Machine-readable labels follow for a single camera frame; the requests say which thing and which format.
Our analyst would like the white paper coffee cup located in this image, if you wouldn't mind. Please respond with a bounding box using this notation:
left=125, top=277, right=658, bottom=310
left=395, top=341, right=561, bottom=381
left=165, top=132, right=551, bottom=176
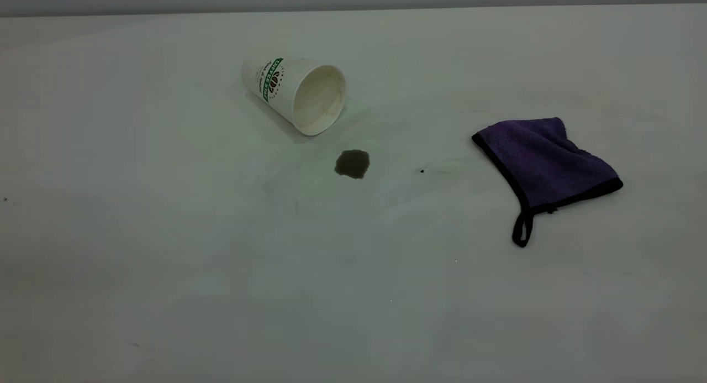
left=241, top=56, right=347, bottom=137

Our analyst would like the purple microfiber cloth black trim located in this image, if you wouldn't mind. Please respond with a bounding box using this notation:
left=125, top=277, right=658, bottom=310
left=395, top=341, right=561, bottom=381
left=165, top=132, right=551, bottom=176
left=471, top=117, right=624, bottom=248

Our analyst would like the dark brown coffee spill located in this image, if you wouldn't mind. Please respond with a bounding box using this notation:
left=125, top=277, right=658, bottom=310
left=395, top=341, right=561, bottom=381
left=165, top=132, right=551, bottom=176
left=334, top=149, right=371, bottom=180

